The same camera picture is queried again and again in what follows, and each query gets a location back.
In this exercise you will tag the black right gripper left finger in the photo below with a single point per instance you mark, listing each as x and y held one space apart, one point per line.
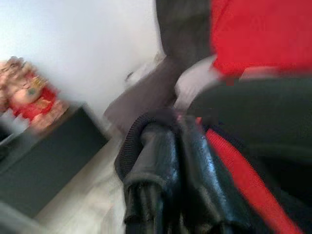
156 158

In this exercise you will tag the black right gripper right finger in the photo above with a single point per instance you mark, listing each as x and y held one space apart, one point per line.
202 175

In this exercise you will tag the black shirt red trim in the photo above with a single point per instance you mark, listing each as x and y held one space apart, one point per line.
241 170

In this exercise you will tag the white grey cushion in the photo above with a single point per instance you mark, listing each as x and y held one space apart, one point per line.
192 85

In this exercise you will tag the black television console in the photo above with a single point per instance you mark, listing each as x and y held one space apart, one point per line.
48 158

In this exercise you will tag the dark sofa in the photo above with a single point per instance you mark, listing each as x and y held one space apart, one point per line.
182 29

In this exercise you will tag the red laughing Buddha statue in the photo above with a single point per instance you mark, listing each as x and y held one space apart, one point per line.
31 97

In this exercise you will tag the red fabric cushion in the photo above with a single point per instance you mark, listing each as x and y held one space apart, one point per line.
260 34

